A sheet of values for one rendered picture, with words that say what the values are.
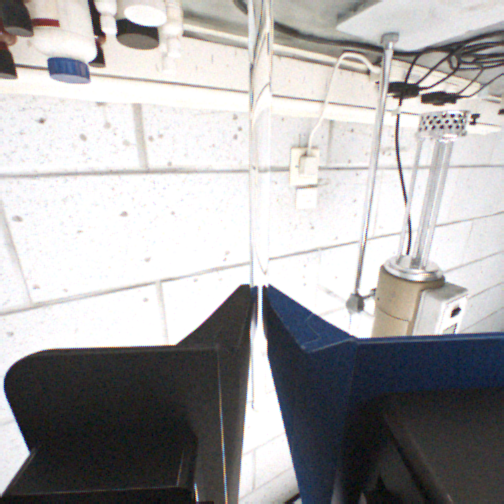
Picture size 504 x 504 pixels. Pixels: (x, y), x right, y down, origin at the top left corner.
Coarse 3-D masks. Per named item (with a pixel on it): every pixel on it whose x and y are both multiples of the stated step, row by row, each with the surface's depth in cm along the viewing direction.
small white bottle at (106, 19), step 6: (108, 0) 29; (114, 0) 30; (96, 6) 30; (102, 6) 30; (108, 6) 30; (114, 6) 30; (102, 12) 30; (108, 12) 30; (114, 12) 31; (102, 18) 30; (108, 18) 30; (114, 18) 31; (102, 24) 30; (108, 24) 30; (114, 24) 31; (102, 30) 31; (108, 30) 31; (114, 30) 31
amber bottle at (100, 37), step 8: (88, 0) 32; (96, 8) 33; (96, 16) 33; (96, 24) 33; (96, 32) 33; (104, 32) 34; (96, 40) 34; (104, 40) 35; (96, 48) 34; (96, 56) 34; (104, 56) 35; (88, 64) 35; (96, 64) 35; (104, 64) 35
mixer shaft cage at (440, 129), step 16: (432, 112) 37; (448, 112) 36; (464, 112) 36; (432, 128) 39; (448, 128) 37; (464, 128) 37; (448, 144) 38; (416, 160) 41; (432, 160) 41; (448, 160) 38; (432, 176) 41; (432, 192) 44; (432, 224) 42; (400, 240) 46; (416, 240) 45; (400, 256) 47; (416, 256) 46
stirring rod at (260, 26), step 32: (256, 0) 6; (256, 32) 6; (256, 64) 6; (256, 96) 7; (256, 128) 7; (256, 160) 7; (256, 192) 7; (256, 224) 8; (256, 256) 8; (256, 288) 8; (256, 320) 9; (256, 352) 9; (256, 384) 10
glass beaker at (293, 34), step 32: (192, 0) 7; (224, 0) 8; (288, 0) 9; (320, 0) 9; (352, 0) 8; (384, 0) 8; (416, 0) 7; (224, 32) 9; (288, 32) 9; (320, 32) 9; (352, 32) 9; (384, 32) 8
